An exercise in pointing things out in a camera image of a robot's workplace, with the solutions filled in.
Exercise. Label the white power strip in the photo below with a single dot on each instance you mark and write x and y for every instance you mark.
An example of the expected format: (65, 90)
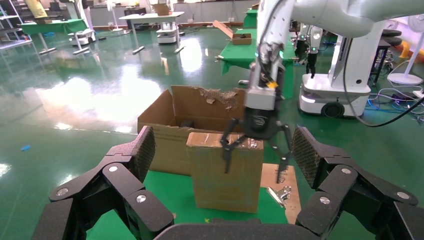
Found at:
(418, 94)

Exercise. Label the green cloth covered table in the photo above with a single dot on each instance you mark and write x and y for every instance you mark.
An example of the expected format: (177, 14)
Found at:
(53, 26)
(238, 53)
(251, 20)

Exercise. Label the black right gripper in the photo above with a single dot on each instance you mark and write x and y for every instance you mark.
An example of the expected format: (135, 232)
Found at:
(261, 124)

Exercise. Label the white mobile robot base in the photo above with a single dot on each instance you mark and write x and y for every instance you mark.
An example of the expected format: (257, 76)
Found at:
(82, 35)
(167, 34)

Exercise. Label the cardboard box on desk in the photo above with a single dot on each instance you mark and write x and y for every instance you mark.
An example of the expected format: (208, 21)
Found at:
(162, 9)

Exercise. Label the white pedestal fan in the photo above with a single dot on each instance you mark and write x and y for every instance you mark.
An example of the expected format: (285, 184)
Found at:
(405, 78)
(117, 30)

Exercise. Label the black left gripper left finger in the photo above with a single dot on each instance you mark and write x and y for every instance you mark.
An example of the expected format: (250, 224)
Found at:
(119, 185)

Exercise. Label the black round stool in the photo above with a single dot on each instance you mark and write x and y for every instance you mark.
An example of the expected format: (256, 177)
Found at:
(391, 33)

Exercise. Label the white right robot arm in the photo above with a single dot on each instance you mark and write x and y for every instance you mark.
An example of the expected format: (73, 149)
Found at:
(275, 26)

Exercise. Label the background robot with black arm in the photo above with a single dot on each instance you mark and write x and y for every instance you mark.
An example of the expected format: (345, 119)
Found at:
(311, 59)

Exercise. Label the green tablecloth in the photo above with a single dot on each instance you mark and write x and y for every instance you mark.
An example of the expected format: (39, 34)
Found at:
(172, 198)

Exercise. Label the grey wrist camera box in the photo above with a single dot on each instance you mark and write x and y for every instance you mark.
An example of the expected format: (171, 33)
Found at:
(260, 99)

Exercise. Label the small blue floor scrap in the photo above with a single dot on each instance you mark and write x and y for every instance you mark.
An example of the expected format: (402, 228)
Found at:
(26, 147)

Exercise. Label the open flap cardboard box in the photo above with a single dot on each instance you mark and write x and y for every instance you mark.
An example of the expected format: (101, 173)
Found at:
(242, 39)

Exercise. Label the small black floor box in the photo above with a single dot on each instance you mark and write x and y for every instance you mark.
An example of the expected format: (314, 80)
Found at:
(102, 38)

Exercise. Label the silver binder clip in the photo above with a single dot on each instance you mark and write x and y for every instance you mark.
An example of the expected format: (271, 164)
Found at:
(278, 196)

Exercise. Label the yellow orange tube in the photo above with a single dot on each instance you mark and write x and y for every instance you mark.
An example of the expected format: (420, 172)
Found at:
(402, 49)

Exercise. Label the black notched foam block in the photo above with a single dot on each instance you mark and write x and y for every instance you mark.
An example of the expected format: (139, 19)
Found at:
(187, 123)

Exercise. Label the yellow garment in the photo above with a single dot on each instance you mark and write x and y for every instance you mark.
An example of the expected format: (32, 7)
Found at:
(35, 8)

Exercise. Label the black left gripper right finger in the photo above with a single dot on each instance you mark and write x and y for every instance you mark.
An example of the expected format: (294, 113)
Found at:
(344, 192)

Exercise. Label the white desk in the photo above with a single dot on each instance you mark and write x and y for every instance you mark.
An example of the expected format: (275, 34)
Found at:
(149, 16)

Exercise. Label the small brown cardboard piece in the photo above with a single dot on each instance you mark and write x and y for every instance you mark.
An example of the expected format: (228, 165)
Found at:
(228, 185)

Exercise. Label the metal storage shelf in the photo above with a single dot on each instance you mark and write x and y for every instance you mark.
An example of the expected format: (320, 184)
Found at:
(10, 20)

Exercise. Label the large open cardboard carton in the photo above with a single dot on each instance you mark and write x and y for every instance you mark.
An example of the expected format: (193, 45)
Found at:
(165, 145)

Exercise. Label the white robot torso column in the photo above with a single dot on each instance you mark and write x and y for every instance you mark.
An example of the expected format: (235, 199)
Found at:
(361, 59)

